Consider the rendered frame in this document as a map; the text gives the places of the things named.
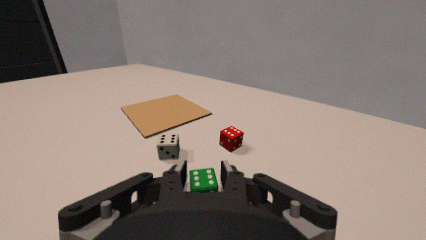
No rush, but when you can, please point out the green die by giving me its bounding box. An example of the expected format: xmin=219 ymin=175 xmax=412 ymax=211
xmin=189 ymin=168 xmax=219 ymax=193

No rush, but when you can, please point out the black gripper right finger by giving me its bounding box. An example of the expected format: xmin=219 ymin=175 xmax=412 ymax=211
xmin=221 ymin=161 xmax=338 ymax=240

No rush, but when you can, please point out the white die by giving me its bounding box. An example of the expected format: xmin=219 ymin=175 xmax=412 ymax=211
xmin=157 ymin=134 xmax=180 ymax=160

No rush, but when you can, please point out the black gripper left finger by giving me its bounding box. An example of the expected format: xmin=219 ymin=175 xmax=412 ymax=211
xmin=58 ymin=160 xmax=187 ymax=240

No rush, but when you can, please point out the tan flat mat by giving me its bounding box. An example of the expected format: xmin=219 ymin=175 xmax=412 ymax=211
xmin=121 ymin=94 xmax=212 ymax=138

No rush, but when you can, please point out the red die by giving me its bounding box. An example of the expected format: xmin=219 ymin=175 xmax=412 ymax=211
xmin=219 ymin=126 xmax=244 ymax=152

